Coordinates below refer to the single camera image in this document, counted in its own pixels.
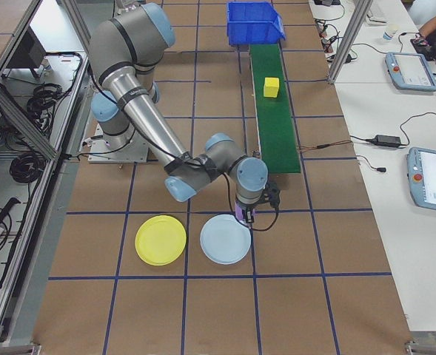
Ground white side table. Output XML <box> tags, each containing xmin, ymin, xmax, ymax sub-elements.
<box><xmin>309</xmin><ymin>0</ymin><xmax>436</xmax><ymax>334</ymax></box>

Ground blue plastic storage bin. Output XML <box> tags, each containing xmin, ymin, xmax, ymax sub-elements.
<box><xmin>227</xmin><ymin>1</ymin><xmax>287</xmax><ymax>47</ymax></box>

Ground yellow round plate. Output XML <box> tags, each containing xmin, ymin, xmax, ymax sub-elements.
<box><xmin>134</xmin><ymin>214</ymin><xmax>188</xmax><ymax>266</ymax></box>

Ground thin red cable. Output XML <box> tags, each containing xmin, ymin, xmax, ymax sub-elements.
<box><xmin>298</xmin><ymin>140</ymin><xmax>354</xmax><ymax>153</ymax></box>

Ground black cable coil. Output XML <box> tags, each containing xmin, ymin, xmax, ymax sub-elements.
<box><xmin>10</xmin><ymin>153</ymin><xmax>44</xmax><ymax>184</ymax></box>
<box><xmin>27</xmin><ymin>83</ymin><xmax>74</xmax><ymax>123</ymax></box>

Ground metal bar V frame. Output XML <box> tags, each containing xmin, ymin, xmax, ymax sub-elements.
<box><xmin>0</xmin><ymin>0</ymin><xmax>93</xmax><ymax>345</ymax></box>

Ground purple foam block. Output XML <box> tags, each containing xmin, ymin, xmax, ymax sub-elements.
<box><xmin>235</xmin><ymin>202</ymin><xmax>255</xmax><ymax>227</ymax></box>

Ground light blue round plate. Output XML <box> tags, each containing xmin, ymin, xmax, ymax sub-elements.
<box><xmin>199</xmin><ymin>214</ymin><xmax>253</xmax><ymax>266</ymax></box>

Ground green belt conveyor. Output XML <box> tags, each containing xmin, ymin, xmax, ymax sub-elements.
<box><xmin>241</xmin><ymin>43</ymin><xmax>302</xmax><ymax>177</ymax></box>

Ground grey blue teach pendant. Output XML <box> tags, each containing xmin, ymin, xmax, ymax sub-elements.
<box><xmin>384</xmin><ymin>51</ymin><xmax>436</xmax><ymax>92</ymax></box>
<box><xmin>406</xmin><ymin>146</ymin><xmax>436</xmax><ymax>214</ymax></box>

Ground aluminium profile post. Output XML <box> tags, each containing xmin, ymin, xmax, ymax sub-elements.
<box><xmin>326</xmin><ymin>0</ymin><xmax>374</xmax><ymax>86</ymax></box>

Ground black power adapter brick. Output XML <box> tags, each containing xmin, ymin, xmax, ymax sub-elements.
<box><xmin>365</xmin><ymin>135</ymin><xmax>402</xmax><ymax>147</ymax></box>

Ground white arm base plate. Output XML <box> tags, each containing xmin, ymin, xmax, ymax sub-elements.
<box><xmin>87</xmin><ymin>124</ymin><xmax>150</xmax><ymax>163</ymax></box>

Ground yellow foam block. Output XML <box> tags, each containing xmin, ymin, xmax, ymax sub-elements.
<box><xmin>263</xmin><ymin>77</ymin><xmax>281</xmax><ymax>99</ymax></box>

